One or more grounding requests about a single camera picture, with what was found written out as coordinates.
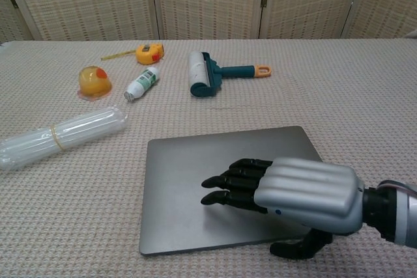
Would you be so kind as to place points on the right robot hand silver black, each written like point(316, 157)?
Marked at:
point(309, 190)

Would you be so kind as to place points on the grey laptop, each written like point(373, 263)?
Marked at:
point(182, 193)

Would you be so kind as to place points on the woven bamboo screen panel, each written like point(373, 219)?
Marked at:
point(391, 1)
point(312, 1)
point(13, 21)
point(208, 1)
point(91, 1)

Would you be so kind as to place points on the white green plastic bottle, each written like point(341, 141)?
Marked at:
point(143, 82)

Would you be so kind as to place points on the orange tape measure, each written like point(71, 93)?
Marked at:
point(148, 53)

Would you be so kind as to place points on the yellow jelly cup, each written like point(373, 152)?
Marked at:
point(94, 82)

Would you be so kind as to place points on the bundle of clear glue sticks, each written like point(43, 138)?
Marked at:
point(75, 131)

